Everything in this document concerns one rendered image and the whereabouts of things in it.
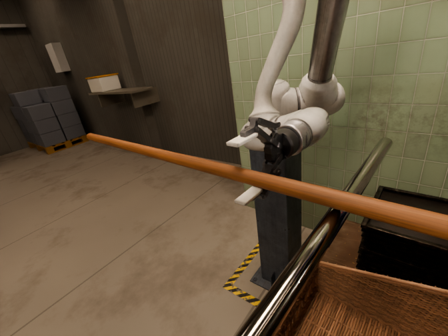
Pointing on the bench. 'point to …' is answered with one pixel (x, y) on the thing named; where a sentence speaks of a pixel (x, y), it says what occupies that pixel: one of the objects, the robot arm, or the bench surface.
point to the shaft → (301, 190)
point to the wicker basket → (305, 301)
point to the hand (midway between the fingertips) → (239, 173)
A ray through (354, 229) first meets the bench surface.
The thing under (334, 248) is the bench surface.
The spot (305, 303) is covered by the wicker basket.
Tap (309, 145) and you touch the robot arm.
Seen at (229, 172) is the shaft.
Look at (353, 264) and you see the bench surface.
